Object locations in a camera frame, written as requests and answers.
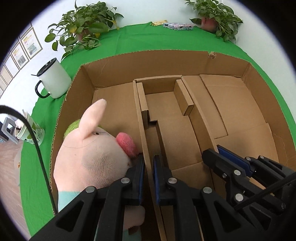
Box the large cardboard box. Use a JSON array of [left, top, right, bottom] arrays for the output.
[[50, 50, 286, 241]]

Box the row of framed wall certificates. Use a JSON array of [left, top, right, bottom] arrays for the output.
[[0, 27, 43, 98]]

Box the thick black cable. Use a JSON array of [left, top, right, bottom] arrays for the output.
[[0, 105, 58, 215]]

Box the cardboard divider insert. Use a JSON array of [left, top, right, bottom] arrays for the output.
[[132, 75, 229, 241]]

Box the clear plastic stand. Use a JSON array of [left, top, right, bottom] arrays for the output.
[[0, 117, 19, 142]]

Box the white enamel mug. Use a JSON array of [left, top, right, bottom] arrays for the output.
[[31, 57, 73, 100]]

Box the pink pig plush toy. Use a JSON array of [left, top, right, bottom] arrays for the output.
[[53, 99, 146, 241]]

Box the potted green plant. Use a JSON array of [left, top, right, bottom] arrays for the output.
[[45, 0, 124, 61], [184, 0, 244, 44]]

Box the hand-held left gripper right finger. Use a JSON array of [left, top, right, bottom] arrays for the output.
[[153, 155, 266, 241]]

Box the green tablecloth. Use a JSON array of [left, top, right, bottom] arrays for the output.
[[17, 22, 296, 240]]

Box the pink and blue packet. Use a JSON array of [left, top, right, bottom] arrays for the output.
[[163, 22, 194, 31]]

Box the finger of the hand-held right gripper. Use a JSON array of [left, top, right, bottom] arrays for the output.
[[202, 149, 288, 238], [216, 144, 296, 186]]

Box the green floral cup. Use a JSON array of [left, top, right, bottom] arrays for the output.
[[14, 110, 45, 147]]

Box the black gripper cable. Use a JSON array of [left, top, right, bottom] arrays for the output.
[[235, 173, 296, 211]]

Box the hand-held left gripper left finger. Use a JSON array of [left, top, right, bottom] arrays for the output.
[[30, 153, 145, 241]]

